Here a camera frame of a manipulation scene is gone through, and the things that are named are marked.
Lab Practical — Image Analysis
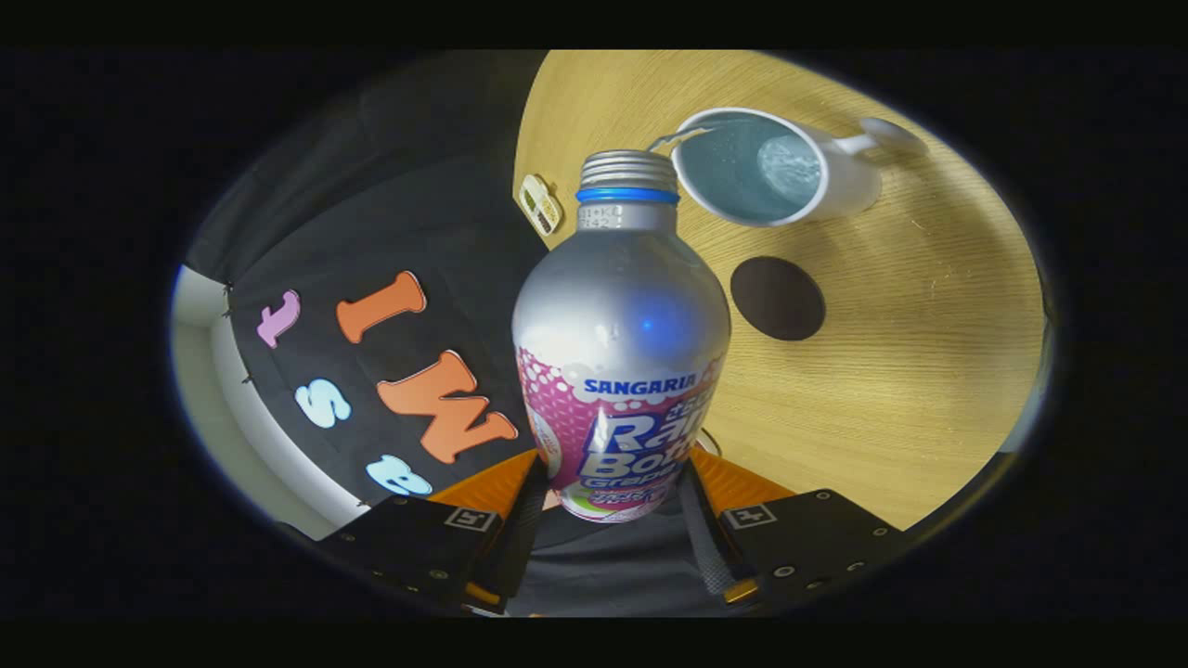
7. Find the black backdrop cloth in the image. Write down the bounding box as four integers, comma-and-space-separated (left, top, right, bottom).
186, 51, 558, 507

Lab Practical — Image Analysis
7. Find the dark round coaster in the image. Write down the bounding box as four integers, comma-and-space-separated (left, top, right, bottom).
730, 256, 827, 342

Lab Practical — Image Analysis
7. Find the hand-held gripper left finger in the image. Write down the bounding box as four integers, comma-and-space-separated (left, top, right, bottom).
320, 448, 549, 615

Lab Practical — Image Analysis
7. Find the wooden table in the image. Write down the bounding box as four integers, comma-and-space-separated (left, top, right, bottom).
512, 51, 1047, 532

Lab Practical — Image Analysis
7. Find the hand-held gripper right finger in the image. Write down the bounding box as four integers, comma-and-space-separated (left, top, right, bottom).
678, 445, 906, 609

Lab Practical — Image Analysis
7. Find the silver juice bottle pink label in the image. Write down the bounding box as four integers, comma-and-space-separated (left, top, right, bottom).
511, 149, 732, 524

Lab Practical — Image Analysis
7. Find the white cup blue inside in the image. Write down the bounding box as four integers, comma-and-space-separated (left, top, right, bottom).
672, 107, 929, 228

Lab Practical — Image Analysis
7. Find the small white tray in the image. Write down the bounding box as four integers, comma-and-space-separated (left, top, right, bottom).
519, 173, 564, 236

